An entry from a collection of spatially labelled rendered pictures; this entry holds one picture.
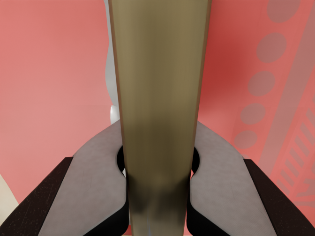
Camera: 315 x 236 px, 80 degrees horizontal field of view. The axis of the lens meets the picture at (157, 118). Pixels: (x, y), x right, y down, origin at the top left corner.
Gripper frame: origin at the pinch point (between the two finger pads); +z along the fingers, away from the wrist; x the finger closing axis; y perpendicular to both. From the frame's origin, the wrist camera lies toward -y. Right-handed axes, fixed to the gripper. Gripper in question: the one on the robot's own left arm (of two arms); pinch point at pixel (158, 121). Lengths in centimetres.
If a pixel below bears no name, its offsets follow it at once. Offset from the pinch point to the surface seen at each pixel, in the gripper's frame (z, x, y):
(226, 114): 4.7, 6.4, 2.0
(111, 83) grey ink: 4.7, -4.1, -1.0
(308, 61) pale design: 4.8, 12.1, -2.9
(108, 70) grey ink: 4.7, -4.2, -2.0
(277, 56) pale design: 4.8, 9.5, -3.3
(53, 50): 4.8, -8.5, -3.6
